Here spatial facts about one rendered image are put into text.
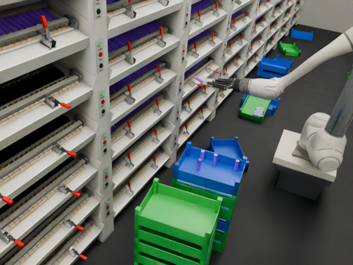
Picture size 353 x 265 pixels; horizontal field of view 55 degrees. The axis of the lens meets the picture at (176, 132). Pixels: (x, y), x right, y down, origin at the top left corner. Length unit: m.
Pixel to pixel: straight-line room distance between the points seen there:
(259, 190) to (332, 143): 0.58
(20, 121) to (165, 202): 0.68
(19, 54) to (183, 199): 0.85
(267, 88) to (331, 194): 0.88
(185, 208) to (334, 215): 1.09
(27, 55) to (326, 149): 1.46
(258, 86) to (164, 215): 0.89
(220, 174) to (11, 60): 1.04
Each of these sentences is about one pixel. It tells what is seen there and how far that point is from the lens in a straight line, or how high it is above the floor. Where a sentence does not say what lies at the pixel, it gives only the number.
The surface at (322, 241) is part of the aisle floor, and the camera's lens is 2.10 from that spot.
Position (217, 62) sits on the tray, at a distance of 2.58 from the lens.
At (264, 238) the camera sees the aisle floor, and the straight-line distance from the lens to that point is 1.98.
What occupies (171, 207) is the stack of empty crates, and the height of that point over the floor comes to 0.40.
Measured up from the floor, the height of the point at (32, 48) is 1.08.
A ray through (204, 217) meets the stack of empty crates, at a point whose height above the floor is 0.40.
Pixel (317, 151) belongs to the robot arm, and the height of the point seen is 0.44.
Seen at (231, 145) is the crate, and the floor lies 0.00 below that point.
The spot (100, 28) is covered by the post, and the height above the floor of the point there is 1.08.
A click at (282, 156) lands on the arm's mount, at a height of 0.24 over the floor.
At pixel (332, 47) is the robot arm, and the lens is 1.91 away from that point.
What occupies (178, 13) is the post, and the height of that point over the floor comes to 1.00.
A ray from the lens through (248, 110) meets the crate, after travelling 3.00.
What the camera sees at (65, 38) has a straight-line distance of 1.18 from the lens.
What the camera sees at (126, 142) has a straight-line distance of 1.66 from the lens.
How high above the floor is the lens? 1.46
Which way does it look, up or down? 34 degrees down
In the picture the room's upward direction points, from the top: 5 degrees clockwise
